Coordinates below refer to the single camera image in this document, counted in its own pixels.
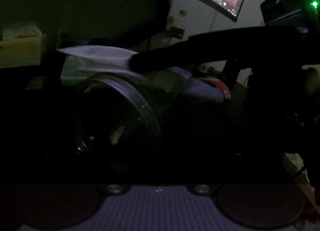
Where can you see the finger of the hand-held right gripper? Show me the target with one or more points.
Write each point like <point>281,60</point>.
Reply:
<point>200,48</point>

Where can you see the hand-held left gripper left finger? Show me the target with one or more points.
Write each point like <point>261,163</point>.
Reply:
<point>100,157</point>

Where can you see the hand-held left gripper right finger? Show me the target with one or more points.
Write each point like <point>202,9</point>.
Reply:
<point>220,157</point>

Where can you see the clear glass jar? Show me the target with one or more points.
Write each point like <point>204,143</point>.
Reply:
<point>140,101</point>

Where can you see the white paper tissue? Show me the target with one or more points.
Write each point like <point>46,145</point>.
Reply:
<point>100,54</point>

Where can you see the person's right hand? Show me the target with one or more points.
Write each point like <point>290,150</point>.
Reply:
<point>312,79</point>

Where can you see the clear bottle with red label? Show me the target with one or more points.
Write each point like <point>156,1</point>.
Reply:
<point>178,32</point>

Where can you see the clear plastic bag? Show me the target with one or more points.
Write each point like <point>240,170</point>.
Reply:
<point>161,41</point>

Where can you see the red computer mouse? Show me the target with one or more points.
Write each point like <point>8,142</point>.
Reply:
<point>220,86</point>

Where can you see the backlit light blue keyboard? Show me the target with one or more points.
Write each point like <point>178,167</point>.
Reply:
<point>71,71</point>

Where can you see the small pale object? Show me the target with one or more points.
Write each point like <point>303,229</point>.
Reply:
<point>33,83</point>

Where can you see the pale tissue box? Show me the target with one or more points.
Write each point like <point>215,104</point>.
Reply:
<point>20,51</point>

